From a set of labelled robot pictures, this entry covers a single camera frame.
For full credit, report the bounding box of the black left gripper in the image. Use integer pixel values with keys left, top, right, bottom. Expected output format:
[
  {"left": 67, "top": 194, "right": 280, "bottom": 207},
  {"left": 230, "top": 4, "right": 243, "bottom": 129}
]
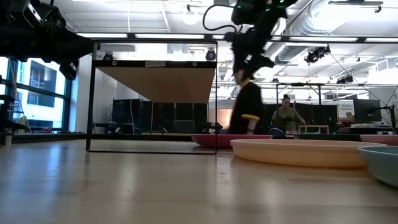
[{"left": 37, "top": 18, "right": 101, "bottom": 82}]

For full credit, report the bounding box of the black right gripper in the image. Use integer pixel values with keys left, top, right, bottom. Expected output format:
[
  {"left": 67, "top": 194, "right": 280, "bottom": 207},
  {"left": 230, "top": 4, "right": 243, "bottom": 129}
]
[{"left": 223, "top": 30, "right": 276, "bottom": 76}]

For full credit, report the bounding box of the deep pink plate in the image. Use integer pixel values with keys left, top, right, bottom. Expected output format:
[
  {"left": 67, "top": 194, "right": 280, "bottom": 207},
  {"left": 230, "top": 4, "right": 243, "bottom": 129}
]
[{"left": 190, "top": 133, "right": 274, "bottom": 149}]

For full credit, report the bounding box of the peach plate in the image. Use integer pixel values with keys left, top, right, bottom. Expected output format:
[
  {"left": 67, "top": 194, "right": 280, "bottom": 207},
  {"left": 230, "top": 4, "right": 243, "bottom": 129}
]
[{"left": 229, "top": 138, "right": 388, "bottom": 169}]

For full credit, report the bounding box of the white shelf label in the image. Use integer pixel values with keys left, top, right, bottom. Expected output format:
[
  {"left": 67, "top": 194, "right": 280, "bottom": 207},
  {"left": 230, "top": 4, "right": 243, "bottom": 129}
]
[{"left": 144, "top": 60, "right": 167, "bottom": 68}]

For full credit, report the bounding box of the person in black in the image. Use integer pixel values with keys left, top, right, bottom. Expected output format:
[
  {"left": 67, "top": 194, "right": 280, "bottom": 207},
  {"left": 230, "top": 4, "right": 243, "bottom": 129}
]
[{"left": 228, "top": 69, "right": 264, "bottom": 135}]

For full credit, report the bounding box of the person in olive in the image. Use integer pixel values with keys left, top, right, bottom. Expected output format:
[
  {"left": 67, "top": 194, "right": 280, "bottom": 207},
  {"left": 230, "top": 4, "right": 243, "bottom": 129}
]
[{"left": 270, "top": 94, "right": 307, "bottom": 134}]

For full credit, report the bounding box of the black spotlight cluster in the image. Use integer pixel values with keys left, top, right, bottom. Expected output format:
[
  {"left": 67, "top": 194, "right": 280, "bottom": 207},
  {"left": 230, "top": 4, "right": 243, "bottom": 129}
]
[{"left": 303, "top": 45, "right": 331, "bottom": 65}]

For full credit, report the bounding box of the large window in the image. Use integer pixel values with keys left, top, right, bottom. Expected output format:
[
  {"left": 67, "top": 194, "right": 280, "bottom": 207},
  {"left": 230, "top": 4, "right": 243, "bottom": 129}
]
[{"left": 0, "top": 55, "right": 75, "bottom": 133}]

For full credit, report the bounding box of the blue chair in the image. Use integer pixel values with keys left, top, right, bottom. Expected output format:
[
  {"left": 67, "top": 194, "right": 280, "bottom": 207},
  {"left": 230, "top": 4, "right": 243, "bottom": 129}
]
[{"left": 269, "top": 127, "right": 287, "bottom": 139}]

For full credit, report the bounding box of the round ceiling lamp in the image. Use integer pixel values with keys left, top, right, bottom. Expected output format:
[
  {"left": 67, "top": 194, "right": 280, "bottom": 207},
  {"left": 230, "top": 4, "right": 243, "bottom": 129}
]
[{"left": 182, "top": 4, "right": 200, "bottom": 26}]

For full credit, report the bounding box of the low wooden table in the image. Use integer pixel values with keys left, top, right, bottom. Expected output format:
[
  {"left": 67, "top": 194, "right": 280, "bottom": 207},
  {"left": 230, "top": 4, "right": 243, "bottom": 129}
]
[{"left": 297, "top": 124, "right": 330, "bottom": 135}]

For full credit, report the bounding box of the grey chair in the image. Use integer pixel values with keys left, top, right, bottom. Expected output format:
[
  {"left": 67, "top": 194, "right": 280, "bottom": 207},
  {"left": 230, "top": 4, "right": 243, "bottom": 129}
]
[{"left": 173, "top": 119, "right": 196, "bottom": 134}]

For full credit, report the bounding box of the white sign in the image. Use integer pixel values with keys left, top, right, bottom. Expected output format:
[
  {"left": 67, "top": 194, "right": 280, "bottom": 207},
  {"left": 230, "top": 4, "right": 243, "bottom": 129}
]
[{"left": 338, "top": 101, "right": 355, "bottom": 119}]

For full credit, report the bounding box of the black monitor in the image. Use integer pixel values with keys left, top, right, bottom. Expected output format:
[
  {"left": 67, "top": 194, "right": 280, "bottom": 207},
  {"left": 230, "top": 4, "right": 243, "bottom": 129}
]
[{"left": 353, "top": 98, "right": 382, "bottom": 123}]

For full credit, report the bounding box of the black boom stand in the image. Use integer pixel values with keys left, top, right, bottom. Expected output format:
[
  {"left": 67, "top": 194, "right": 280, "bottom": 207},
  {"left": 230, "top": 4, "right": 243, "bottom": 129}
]
[{"left": 368, "top": 105, "right": 398, "bottom": 131}]

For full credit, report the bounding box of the salmon pink plate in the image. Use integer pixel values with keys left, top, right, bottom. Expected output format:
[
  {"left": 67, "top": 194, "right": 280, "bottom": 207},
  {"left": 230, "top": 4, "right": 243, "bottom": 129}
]
[{"left": 359, "top": 134, "right": 398, "bottom": 147}]

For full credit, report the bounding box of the teal bowl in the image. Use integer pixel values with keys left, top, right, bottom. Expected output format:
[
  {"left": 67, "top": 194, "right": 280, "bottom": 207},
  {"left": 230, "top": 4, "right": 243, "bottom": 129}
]
[{"left": 357, "top": 145, "right": 398, "bottom": 189}]

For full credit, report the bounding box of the black metal frame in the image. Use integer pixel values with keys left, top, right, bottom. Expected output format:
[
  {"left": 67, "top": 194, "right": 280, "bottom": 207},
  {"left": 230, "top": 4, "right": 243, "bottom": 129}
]
[{"left": 275, "top": 82, "right": 322, "bottom": 106}]

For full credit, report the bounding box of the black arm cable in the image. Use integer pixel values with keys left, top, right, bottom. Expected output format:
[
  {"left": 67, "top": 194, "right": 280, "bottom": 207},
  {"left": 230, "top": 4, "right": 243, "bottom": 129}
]
[{"left": 202, "top": 4, "right": 239, "bottom": 34}]

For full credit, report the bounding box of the silver ventilation duct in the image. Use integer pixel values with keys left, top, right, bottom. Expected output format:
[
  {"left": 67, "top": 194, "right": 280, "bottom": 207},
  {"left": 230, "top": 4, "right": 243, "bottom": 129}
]
[{"left": 273, "top": 0, "right": 352, "bottom": 65}]

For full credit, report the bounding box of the black partition wall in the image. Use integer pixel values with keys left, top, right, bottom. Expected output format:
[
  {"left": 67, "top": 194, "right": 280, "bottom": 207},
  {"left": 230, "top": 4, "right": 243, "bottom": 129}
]
[{"left": 111, "top": 98, "right": 208, "bottom": 134}]

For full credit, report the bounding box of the black wire dish rack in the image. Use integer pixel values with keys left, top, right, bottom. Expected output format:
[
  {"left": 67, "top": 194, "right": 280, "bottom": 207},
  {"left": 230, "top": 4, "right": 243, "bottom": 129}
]
[{"left": 85, "top": 39, "right": 218, "bottom": 156}]

